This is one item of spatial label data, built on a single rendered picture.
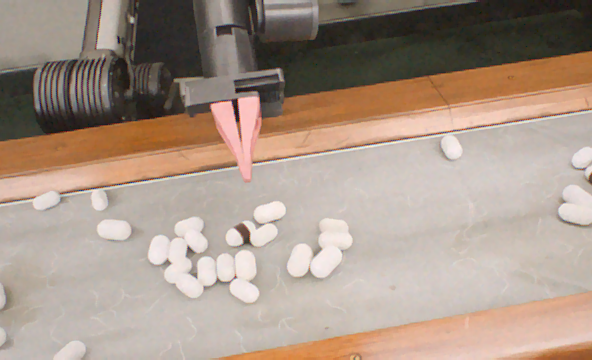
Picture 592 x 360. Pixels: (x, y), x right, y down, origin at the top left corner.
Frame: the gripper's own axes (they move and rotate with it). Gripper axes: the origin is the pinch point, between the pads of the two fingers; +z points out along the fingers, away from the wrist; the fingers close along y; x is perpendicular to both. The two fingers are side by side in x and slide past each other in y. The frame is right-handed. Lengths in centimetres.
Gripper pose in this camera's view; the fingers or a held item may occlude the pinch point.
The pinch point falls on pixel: (246, 173)
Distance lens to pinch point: 58.8
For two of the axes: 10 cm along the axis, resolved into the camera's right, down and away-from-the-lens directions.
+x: -0.3, 2.3, 9.7
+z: 1.6, 9.6, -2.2
